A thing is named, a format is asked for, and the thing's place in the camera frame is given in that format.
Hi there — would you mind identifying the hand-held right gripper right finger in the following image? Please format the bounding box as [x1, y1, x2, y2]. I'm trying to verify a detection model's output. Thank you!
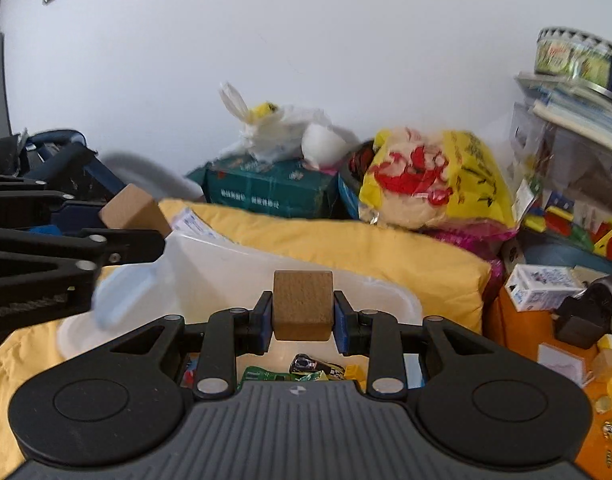
[332, 291, 502, 401]

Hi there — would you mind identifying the pink plastic bag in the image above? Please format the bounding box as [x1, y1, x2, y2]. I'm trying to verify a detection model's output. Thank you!
[425, 226, 508, 303]

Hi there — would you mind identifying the green snack packet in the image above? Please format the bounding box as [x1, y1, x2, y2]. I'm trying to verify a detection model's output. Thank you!
[240, 365, 329, 387]

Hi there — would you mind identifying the clear box of toy blocks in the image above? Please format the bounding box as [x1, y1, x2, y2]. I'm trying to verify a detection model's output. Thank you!
[507, 102, 612, 262]

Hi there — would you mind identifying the white card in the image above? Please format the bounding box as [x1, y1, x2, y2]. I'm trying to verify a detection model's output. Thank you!
[537, 342, 588, 387]

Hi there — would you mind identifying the grey round basin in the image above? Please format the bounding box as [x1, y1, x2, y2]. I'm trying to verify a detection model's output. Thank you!
[92, 150, 205, 202]

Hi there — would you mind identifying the stack of books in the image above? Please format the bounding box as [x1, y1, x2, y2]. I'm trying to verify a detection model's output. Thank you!
[515, 71, 612, 153]

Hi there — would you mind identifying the orange box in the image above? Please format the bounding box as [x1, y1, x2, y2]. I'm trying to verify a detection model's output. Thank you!
[485, 285, 612, 480]

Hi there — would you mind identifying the yellow red plastic bag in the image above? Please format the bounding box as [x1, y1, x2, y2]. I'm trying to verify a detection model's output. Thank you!
[358, 126, 518, 232]

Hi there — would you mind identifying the white plastic bin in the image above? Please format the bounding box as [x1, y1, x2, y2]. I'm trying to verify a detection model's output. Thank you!
[57, 231, 425, 392]

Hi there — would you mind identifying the round printed tin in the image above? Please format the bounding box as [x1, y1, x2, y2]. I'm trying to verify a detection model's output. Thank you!
[533, 26, 612, 97]

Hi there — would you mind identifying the green carton box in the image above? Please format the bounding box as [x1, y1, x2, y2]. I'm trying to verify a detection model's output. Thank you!
[187, 155, 343, 221]

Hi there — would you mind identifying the yellow blanket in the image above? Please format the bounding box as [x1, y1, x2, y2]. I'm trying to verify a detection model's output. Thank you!
[0, 199, 493, 480]

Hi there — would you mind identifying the small white carton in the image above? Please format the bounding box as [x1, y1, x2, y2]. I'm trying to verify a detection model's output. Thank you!
[504, 263, 585, 313]

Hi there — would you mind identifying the white paper slip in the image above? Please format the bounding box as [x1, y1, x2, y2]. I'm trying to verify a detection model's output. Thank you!
[171, 208, 237, 247]

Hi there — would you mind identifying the black power adapter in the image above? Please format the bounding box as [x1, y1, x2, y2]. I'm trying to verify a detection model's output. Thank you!
[555, 272, 612, 351]

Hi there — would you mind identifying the wooden block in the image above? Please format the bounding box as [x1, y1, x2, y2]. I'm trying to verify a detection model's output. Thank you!
[272, 269, 335, 343]
[99, 183, 173, 239]

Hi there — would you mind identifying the white plastic bag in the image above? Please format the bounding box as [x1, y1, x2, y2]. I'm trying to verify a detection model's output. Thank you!
[217, 81, 361, 170]

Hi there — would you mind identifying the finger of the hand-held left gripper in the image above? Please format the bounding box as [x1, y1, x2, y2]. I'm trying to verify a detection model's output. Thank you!
[0, 172, 105, 227]
[0, 225, 167, 333]

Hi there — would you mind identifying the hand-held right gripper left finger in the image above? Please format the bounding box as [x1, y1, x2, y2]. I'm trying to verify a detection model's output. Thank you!
[103, 291, 275, 401]

